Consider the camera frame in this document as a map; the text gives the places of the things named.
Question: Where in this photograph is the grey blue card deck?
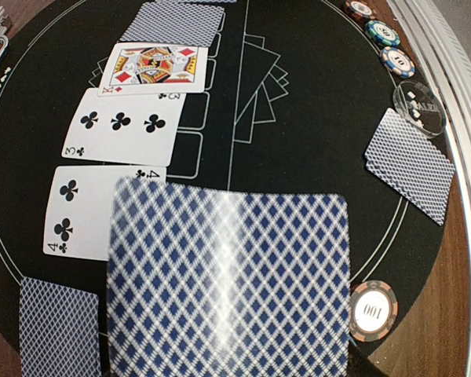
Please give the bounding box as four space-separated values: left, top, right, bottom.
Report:
107 177 350 376

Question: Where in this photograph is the face-up clubs card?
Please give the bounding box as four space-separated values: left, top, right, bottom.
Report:
42 165 166 262
61 88 186 167

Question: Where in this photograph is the face-up king card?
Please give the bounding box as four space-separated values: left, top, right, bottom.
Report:
98 42 209 97

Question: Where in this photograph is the blue card front seat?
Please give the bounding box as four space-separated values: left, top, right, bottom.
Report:
365 108 455 225

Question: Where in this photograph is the blue card seat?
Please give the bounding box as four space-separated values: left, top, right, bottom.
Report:
365 108 455 225
19 277 101 376

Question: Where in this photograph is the orange chips seat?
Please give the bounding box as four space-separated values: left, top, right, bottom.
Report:
349 280 398 342
344 1 377 22

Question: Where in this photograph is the clear round dealer button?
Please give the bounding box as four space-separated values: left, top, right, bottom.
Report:
392 80 447 139

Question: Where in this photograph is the blue white chips front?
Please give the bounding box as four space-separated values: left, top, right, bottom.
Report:
380 46 415 79

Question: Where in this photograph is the green chips front seat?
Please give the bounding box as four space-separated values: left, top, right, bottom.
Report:
364 20 400 47

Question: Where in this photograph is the orange chips front seat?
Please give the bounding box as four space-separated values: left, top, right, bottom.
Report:
344 1 377 22

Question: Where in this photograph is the round black poker mat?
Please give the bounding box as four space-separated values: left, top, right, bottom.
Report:
0 0 452 354

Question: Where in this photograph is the aluminium front rail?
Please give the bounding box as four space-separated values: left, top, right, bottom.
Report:
389 1 471 376

